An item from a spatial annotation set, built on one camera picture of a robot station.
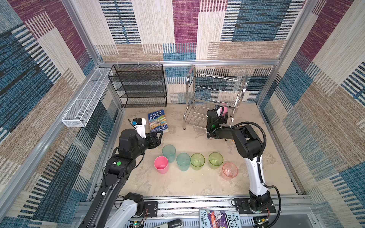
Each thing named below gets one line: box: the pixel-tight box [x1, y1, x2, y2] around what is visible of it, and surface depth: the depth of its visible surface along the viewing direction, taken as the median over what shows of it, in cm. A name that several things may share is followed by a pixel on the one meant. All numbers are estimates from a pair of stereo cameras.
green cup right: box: [208, 152, 224, 170], surface depth 87 cm
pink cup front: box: [153, 155, 169, 175], surface depth 85 cm
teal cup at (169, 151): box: [162, 144, 177, 163], surface depth 85 cm
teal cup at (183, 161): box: [176, 152, 191, 172], surface depth 86 cm
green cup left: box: [190, 152, 206, 171], surface depth 86 cm
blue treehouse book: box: [147, 109, 169, 133], surface depth 110 cm
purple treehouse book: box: [199, 209, 242, 228], surface depth 70 cm
